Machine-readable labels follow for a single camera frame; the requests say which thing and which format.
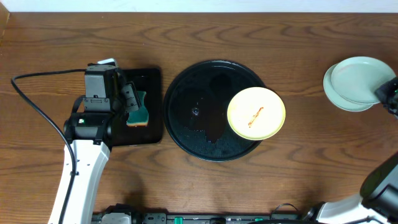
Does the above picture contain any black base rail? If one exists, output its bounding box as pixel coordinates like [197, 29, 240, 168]
[91, 212, 310, 224]

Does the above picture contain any dark rectangular tray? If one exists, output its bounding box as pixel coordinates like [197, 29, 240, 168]
[111, 68, 164, 147]

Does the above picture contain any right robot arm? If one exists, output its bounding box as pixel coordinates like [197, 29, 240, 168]
[297, 77, 397, 223]

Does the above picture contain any light blue plate bottom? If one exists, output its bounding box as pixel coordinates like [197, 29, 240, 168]
[330, 55, 397, 106]

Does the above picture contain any black round tray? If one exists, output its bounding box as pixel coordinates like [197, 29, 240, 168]
[163, 60, 264, 162]

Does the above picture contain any light blue plate top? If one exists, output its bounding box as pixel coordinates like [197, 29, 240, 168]
[323, 64, 373, 112]

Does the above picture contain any green yellow sponge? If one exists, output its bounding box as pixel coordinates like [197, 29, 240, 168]
[126, 91, 149, 127]

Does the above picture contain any yellow plate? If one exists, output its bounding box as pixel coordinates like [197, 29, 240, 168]
[226, 87, 286, 141]

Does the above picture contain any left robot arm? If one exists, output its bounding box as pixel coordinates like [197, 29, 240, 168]
[49, 58, 141, 223]

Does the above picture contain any light blue plate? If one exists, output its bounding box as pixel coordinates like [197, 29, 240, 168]
[330, 55, 397, 106]
[323, 64, 373, 112]

